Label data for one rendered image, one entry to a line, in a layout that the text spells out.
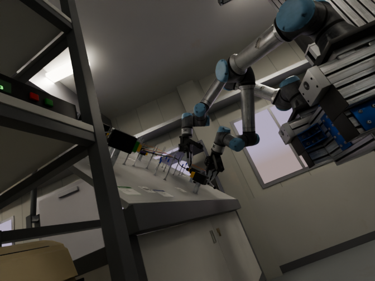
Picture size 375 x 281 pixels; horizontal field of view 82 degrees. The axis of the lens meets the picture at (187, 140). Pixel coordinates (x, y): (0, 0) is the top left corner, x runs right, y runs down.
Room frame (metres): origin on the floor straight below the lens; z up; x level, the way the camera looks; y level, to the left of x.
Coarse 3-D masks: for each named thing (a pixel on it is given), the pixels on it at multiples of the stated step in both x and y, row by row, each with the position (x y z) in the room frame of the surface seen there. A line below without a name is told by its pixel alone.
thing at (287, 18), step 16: (288, 0) 0.60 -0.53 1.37; (304, 0) 0.58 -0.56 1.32; (288, 16) 0.62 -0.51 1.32; (304, 16) 0.60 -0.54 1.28; (320, 16) 0.64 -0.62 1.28; (272, 32) 0.71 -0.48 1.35; (288, 32) 0.67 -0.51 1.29; (304, 32) 0.68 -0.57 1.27; (256, 48) 0.78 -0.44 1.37; (272, 48) 0.77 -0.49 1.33; (224, 64) 0.91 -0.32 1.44; (240, 64) 0.88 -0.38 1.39; (224, 80) 0.97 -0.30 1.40; (240, 80) 1.02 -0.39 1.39
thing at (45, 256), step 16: (48, 240) 0.43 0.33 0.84; (0, 256) 0.32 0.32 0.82; (16, 256) 0.34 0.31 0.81; (32, 256) 0.35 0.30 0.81; (48, 256) 0.38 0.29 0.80; (64, 256) 0.41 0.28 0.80; (0, 272) 0.31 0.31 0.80; (16, 272) 0.33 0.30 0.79; (32, 272) 0.35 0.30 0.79; (48, 272) 0.37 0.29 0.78; (64, 272) 0.39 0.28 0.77
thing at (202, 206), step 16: (128, 208) 0.52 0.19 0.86; (144, 208) 0.56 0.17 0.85; (160, 208) 0.63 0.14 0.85; (176, 208) 0.72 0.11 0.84; (192, 208) 0.84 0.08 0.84; (208, 208) 1.00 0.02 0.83; (224, 208) 1.24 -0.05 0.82; (240, 208) 1.61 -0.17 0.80; (128, 224) 0.53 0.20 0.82; (144, 224) 0.54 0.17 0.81; (160, 224) 0.61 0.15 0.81; (176, 224) 0.76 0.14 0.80
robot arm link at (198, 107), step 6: (216, 78) 1.19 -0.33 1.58; (216, 84) 1.18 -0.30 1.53; (222, 84) 1.19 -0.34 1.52; (210, 90) 1.18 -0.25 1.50; (216, 90) 1.18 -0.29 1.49; (204, 96) 1.18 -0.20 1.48; (210, 96) 1.18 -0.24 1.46; (216, 96) 1.21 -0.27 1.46; (204, 102) 1.18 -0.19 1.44; (210, 102) 1.19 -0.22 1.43; (198, 108) 1.16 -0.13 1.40; (204, 108) 1.16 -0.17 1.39; (198, 114) 1.18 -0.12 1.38; (204, 114) 1.20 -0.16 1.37; (198, 120) 1.26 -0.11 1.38
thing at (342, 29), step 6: (330, 24) 0.67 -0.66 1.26; (336, 24) 0.67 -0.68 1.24; (342, 24) 0.66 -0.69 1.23; (348, 24) 0.66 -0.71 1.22; (324, 30) 0.69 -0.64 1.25; (330, 30) 0.68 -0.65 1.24; (336, 30) 0.67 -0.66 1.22; (342, 30) 0.66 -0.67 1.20; (348, 30) 0.65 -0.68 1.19; (318, 36) 0.71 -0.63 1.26; (324, 36) 0.70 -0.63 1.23; (330, 36) 0.69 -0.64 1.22; (336, 36) 0.67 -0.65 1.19; (318, 42) 0.73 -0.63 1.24; (324, 42) 0.70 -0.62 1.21
